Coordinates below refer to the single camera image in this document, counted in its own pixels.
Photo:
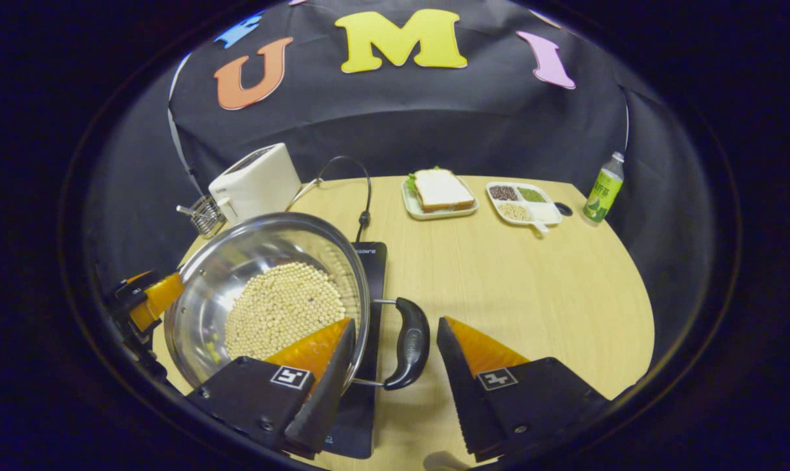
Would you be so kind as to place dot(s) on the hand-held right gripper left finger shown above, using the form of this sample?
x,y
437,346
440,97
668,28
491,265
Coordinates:
x,y
326,386

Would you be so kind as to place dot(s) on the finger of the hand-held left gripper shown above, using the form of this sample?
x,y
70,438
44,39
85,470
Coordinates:
x,y
159,294
133,282

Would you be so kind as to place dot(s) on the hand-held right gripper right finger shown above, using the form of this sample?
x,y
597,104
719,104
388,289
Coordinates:
x,y
463,386

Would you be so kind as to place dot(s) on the stainless steel pot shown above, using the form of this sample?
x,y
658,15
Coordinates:
x,y
238,255

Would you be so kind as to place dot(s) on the black induction cooktop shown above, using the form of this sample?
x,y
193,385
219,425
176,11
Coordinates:
x,y
372,275

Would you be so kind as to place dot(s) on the pile of soybeans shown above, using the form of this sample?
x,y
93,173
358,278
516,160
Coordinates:
x,y
284,304

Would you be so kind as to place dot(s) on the white toaster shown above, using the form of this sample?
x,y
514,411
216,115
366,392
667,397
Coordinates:
x,y
257,183

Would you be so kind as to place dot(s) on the white sandwich plate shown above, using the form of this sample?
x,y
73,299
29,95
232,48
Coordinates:
x,y
411,208

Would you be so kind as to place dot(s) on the white divided bean dish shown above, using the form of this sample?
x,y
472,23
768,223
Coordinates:
x,y
545,212

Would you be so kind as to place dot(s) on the sandwich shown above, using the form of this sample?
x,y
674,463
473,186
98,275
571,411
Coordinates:
x,y
442,190

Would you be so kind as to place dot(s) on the black table grommet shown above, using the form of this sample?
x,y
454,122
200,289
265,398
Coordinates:
x,y
564,209

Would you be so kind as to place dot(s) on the green label drink bottle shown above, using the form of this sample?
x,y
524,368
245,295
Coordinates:
x,y
603,193

